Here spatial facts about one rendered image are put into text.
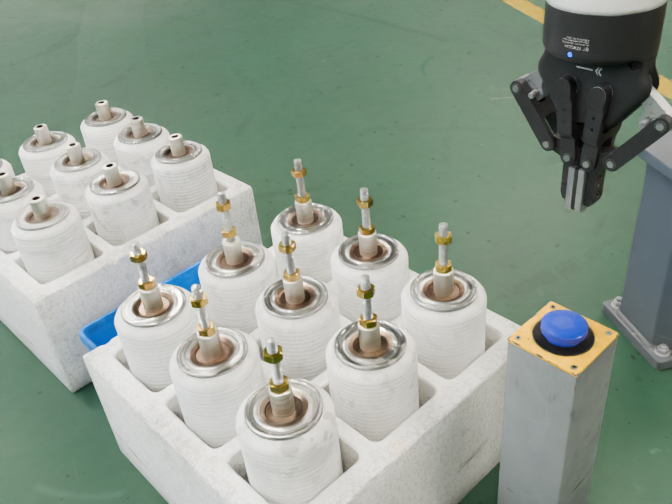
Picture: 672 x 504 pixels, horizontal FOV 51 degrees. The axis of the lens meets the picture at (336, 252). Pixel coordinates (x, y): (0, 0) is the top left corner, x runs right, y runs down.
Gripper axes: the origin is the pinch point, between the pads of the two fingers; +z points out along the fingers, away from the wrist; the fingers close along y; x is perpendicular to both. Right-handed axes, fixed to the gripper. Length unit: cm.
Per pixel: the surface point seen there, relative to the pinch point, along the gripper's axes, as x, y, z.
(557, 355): -2.5, 1.0, 15.4
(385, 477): -14.1, -9.5, 30.3
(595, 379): 0.1, 3.5, 18.7
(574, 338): -1.1, 1.6, 14.1
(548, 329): -1.7, -0.5, 13.9
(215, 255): -8.8, -43.1, 21.5
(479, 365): 3.3, -11.2, 28.9
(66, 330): -24, -64, 36
